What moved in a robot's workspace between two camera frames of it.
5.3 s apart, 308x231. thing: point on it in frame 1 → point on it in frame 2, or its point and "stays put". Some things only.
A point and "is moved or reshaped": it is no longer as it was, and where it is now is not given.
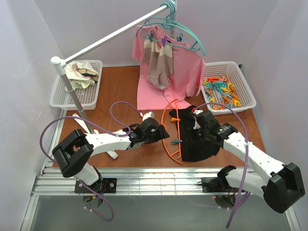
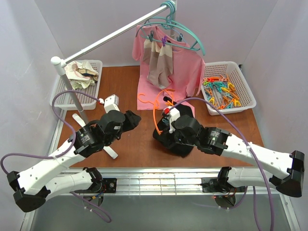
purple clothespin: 164,39 stays put
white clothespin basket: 223,82 stays put
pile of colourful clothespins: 221,84 stays put
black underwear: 193,148 is moved or reshaped
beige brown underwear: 159,57 stays put
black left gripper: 158,132 → 128,119
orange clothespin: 173,119 is moved or reshaped
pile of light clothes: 81,74 stays put
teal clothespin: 175,142 is moved or reshaped
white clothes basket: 87,96 stays put
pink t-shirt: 186,81 stays put
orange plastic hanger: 172,156 → 154,104
